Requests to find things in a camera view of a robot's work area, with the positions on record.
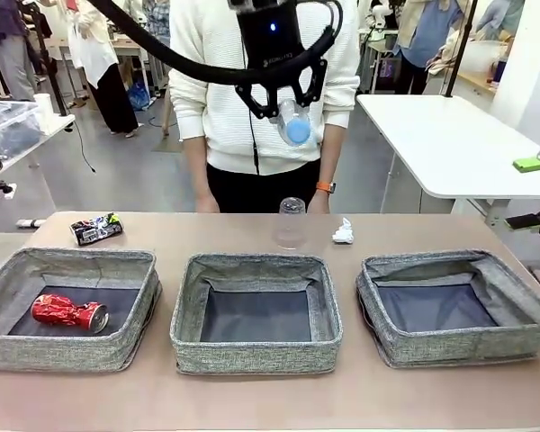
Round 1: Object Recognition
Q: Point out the person's right forearm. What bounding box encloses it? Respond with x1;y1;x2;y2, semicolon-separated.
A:
184;136;215;199

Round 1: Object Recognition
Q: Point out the white paper roll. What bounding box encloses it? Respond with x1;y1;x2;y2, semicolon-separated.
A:
32;93;54;135

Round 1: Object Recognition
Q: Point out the bystander in light blue top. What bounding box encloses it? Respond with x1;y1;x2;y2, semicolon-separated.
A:
476;0;526;41

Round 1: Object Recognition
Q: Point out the clear plastic cup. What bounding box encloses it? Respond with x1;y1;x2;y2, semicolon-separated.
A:
276;196;308;250

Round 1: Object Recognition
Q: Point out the clear plastic storage box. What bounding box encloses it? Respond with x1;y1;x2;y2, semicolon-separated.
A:
0;101;44;158

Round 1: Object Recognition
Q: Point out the clear bottle with blue cap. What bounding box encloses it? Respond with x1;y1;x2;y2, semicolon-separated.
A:
276;98;315;148

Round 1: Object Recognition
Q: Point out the small white side table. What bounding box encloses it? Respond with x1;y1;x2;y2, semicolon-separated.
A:
0;114;77;185

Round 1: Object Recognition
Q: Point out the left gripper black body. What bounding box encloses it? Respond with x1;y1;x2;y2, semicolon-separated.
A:
237;0;315;76

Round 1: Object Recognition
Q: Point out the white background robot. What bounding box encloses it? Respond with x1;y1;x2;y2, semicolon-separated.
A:
368;3;391;36

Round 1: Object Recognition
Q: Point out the thin black floor cable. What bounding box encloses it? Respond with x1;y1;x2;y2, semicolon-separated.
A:
66;119;97;175

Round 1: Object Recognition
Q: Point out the wooden background desk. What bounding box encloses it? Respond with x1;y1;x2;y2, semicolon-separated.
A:
109;37;155;59

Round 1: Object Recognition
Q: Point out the bystander in white coat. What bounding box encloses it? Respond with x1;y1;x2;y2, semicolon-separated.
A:
67;0;140;136

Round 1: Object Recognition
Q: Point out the thin black pole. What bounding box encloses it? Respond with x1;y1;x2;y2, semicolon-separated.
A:
445;0;478;98

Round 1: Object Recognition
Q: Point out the grey fabric basket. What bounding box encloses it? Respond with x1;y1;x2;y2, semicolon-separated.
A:
0;246;163;374
169;252;345;375
355;249;540;370

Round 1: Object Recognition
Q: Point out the person in white sweater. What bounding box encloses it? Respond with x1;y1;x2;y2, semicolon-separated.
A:
166;0;361;215

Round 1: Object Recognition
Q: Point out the person's right hand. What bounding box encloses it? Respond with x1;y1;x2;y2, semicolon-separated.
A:
195;193;221;214

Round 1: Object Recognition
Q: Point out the black tripod stand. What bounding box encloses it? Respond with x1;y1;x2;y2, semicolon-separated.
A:
24;0;69;119

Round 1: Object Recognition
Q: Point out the crushed black drink can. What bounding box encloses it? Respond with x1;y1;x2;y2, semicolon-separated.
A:
68;211;125;247

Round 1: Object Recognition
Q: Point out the white paper ball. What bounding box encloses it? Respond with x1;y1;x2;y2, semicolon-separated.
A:
332;217;356;246

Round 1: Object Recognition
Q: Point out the person's left forearm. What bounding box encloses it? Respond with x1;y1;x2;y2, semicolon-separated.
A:
318;114;347;185

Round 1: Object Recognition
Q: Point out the large white table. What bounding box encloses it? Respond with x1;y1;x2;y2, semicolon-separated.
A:
355;93;540;230

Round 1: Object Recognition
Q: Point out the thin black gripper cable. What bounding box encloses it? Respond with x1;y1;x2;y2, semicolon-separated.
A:
301;0;344;60

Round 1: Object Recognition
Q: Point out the blue plastic bag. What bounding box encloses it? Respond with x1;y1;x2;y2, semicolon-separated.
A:
128;82;153;113

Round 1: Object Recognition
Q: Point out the crushed red drink can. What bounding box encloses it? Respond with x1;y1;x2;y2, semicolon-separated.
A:
31;292;111;336

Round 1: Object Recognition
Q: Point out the bystander in purple jacket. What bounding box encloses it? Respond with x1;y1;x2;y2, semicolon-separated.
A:
0;0;44;103

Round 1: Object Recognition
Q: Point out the bystander in blue shirt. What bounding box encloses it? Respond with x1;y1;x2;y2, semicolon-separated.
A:
393;0;463;95

